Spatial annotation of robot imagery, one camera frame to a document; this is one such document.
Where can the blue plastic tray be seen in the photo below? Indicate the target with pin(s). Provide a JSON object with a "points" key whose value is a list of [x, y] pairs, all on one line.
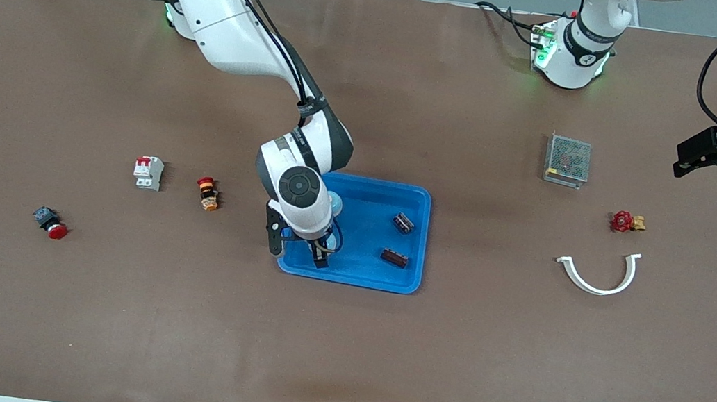
{"points": [[362, 272]]}

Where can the red orange emergency stop switch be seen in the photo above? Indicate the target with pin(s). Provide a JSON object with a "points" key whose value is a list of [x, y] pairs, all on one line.
{"points": [[208, 193]]}

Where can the small black electrolytic capacitor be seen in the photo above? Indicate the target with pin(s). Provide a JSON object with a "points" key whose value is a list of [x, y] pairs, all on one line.
{"points": [[404, 222]]}

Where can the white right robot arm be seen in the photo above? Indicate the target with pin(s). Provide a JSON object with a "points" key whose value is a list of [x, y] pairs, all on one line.
{"points": [[227, 35]]}

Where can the white curved plastic clamp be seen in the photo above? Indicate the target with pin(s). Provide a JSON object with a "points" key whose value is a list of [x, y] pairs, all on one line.
{"points": [[592, 287]]}

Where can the white circuit breaker red switch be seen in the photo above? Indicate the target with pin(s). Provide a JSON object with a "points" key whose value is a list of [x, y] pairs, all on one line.
{"points": [[149, 173]]}

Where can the dark brown electrolytic capacitor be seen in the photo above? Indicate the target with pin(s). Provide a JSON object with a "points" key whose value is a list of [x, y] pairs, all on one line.
{"points": [[395, 257]]}

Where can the metal mesh power supply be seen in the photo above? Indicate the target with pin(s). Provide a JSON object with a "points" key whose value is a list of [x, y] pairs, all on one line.
{"points": [[567, 160]]}

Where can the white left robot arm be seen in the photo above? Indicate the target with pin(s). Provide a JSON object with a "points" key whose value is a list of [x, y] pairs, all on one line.
{"points": [[571, 62]]}

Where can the red mushroom push button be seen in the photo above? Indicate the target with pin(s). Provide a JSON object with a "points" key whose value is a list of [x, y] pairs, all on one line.
{"points": [[52, 224]]}

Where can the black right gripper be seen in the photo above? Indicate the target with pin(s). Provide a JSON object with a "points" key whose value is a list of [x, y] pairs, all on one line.
{"points": [[320, 256]]}

